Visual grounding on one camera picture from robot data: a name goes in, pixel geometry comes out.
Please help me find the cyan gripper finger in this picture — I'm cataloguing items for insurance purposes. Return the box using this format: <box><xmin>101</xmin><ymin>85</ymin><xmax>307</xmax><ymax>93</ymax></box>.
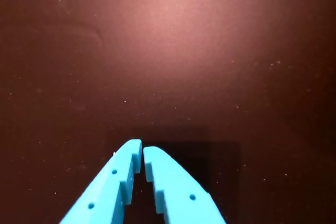
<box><xmin>143</xmin><ymin>145</ymin><xmax>227</xmax><ymax>224</ymax></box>
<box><xmin>59</xmin><ymin>138</ymin><xmax>143</xmax><ymax>224</ymax></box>

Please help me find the black table mat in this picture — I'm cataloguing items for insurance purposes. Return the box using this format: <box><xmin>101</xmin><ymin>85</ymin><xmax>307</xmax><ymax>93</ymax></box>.
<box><xmin>0</xmin><ymin>0</ymin><xmax>336</xmax><ymax>224</ymax></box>

